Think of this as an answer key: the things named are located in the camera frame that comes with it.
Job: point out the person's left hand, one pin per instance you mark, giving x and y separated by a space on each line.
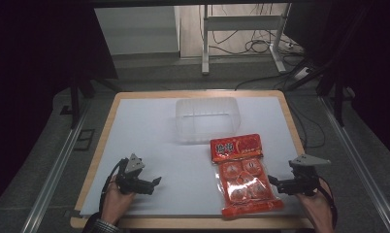
116 202

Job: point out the white table mat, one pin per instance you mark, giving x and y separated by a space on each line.
157 149

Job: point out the black metal stand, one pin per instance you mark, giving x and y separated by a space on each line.
337 93
76 97

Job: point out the person's right hand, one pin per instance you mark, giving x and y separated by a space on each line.
316 210

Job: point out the red snack packet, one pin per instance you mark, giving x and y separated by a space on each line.
244 181

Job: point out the white metal desk frame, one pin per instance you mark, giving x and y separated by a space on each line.
241 22

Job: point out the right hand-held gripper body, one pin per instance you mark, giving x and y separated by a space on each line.
304 179

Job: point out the white power strip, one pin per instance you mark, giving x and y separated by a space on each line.
302 73

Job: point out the aluminium floor rail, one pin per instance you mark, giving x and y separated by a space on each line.
361 165
54 174

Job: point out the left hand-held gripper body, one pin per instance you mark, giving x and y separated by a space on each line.
131 181

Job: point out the clear plastic container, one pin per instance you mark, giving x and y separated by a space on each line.
207 121

